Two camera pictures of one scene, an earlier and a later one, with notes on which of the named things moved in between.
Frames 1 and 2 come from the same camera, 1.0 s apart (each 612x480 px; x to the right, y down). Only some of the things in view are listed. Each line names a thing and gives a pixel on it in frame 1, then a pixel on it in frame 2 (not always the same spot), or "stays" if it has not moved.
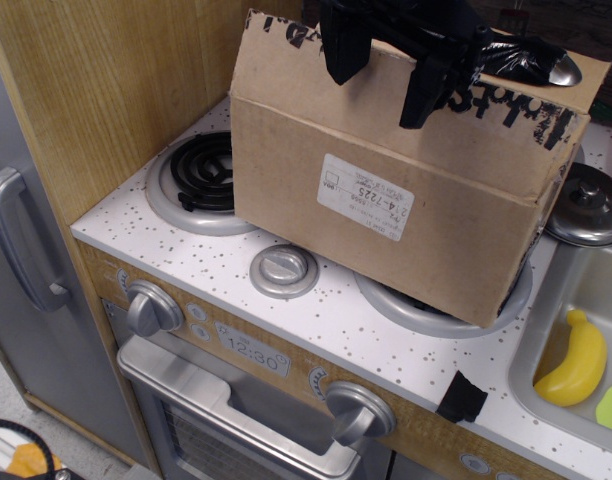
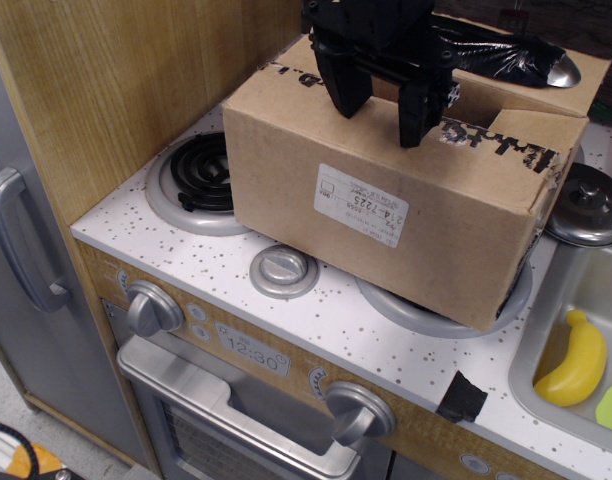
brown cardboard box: x=454 y=211 stays
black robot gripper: x=418 y=28 -> x=394 y=40
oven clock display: x=254 y=350 stays
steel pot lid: x=590 y=210 stays
